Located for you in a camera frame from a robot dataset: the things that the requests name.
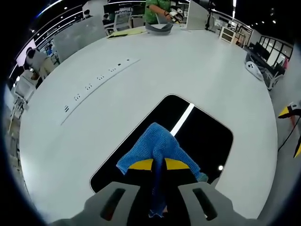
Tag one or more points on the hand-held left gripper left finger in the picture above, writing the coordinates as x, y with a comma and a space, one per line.
105, 204

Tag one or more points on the white framed box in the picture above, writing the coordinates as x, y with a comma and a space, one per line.
227, 34

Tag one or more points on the black tablet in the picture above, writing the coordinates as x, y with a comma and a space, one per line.
207, 141

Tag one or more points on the grey curved headband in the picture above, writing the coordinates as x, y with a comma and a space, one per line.
160, 31

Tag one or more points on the white device with three dots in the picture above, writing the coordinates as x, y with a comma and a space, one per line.
254, 70

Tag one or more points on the white upright panel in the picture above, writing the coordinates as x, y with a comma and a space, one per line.
197, 16

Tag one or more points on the yellow paper sheet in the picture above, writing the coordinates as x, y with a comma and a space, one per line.
127, 32

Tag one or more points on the black tripod stand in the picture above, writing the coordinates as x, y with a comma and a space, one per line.
209, 16

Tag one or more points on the blue cleaning cloth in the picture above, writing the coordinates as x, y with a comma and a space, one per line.
162, 143

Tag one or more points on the grey partition panel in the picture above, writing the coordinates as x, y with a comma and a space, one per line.
80, 37

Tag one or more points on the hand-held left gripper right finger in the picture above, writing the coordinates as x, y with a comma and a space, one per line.
200, 204

